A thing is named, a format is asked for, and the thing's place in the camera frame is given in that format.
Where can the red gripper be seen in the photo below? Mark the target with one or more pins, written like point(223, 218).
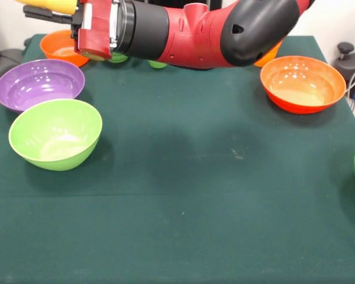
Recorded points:
point(96, 29)

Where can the yellow plastic cup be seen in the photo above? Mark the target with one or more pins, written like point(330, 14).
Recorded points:
point(51, 5)
point(269, 57)

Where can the small orange plastic bowl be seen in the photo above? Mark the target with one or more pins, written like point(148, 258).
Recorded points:
point(62, 48)

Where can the purple plastic bowl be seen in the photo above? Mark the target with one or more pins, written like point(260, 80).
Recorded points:
point(38, 85)

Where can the small green plastic bowl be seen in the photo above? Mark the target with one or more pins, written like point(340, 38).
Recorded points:
point(118, 58)

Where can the green plastic cup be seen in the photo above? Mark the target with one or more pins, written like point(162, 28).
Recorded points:
point(157, 64)

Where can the dark green table cloth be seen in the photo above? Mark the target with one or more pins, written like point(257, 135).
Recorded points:
point(180, 192)

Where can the large orange plastic bowl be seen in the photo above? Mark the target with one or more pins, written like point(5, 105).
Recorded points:
point(303, 85)

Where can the black knobbed equipment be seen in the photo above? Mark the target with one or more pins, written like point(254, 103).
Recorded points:
point(352, 68)

